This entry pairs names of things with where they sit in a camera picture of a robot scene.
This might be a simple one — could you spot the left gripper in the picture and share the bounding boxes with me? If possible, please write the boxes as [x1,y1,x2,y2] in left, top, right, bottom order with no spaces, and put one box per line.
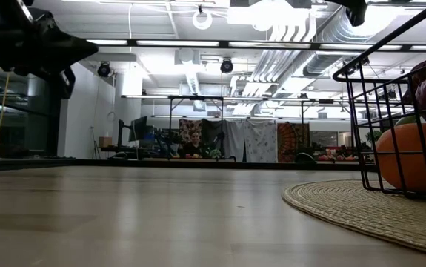
[0,0,99,100]

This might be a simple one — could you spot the black ceiling spot lamp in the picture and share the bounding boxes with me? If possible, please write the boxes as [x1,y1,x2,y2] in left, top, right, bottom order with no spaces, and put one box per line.
[96,61,114,79]
[219,57,235,74]

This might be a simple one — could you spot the green potted plant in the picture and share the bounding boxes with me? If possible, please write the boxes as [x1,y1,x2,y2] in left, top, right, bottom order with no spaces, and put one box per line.
[366,129,382,150]

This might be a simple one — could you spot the black bar with light strips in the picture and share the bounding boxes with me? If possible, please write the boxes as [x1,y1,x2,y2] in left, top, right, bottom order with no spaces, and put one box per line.
[86,38,426,53]

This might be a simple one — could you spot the orange patterned hanging cloth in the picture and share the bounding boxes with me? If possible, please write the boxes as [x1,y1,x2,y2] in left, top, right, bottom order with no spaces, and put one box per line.
[277,122,310,162]

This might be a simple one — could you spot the black metal rack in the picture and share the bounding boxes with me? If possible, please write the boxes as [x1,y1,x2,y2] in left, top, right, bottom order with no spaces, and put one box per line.
[167,95,225,161]

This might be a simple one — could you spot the brown patterned hanging cloth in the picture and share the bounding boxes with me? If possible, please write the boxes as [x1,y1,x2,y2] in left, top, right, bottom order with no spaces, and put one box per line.
[178,118,203,149]

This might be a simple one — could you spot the person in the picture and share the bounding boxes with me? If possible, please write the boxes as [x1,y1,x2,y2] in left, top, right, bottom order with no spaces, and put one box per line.
[181,130,209,159]

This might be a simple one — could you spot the white hanging cloth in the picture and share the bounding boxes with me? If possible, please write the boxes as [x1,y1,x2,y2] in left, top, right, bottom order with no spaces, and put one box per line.
[244,119,279,163]

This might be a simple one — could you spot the grey hanging cloth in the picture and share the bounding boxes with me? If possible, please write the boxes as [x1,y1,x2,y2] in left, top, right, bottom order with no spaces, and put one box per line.
[222,119,246,162]

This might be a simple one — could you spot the round woven straw placemat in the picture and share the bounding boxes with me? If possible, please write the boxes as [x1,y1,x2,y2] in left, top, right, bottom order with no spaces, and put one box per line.
[281,179,426,260]

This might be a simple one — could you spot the yellow cable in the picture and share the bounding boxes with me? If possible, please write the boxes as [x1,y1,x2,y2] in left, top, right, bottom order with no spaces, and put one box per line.
[0,72,11,156]

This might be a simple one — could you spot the black wire basket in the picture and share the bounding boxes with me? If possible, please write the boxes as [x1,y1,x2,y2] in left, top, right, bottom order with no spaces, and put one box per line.
[332,0,426,205]

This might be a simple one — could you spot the white ceiling ring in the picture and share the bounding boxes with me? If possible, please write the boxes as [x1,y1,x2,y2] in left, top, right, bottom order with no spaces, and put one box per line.
[191,8,214,31]

